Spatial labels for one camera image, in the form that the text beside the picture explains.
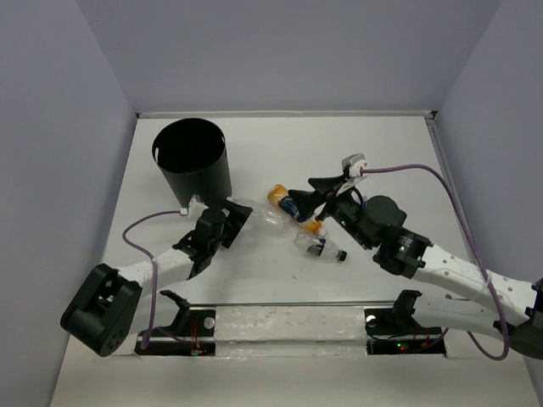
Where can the clear crinkled bottle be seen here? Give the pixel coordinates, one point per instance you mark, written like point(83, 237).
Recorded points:
point(264, 217)

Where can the black cylindrical bin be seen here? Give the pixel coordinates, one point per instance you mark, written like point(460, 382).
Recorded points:
point(192, 156)

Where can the clear tape strip front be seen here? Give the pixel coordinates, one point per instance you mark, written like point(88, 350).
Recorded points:
point(290, 331)

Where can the aluminium rail right edge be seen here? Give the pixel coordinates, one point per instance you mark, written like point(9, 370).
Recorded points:
point(445, 170)

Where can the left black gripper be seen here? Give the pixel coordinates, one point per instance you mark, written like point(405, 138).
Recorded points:
point(233, 221)

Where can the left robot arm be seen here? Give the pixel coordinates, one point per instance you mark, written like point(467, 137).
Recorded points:
point(113, 303)

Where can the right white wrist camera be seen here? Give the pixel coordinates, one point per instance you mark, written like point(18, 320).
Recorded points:
point(353, 168)

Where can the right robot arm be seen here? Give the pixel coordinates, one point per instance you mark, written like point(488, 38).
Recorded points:
point(490, 304)

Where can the clear bottle black label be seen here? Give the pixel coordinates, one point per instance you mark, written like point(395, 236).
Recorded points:
point(320, 248)

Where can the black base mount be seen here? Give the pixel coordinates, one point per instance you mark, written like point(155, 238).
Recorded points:
point(190, 333)
point(394, 330)

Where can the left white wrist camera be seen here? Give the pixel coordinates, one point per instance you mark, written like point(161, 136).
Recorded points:
point(194, 209)

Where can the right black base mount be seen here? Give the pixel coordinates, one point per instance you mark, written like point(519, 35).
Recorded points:
point(394, 330)

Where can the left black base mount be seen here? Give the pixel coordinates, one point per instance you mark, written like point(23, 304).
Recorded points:
point(190, 333)

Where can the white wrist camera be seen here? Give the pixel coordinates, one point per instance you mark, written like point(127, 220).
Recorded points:
point(353, 168)
point(194, 209)

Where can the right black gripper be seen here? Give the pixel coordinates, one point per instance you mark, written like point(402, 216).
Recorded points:
point(308, 200)

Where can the orange bottle blue label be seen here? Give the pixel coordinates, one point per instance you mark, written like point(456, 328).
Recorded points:
point(278, 197)

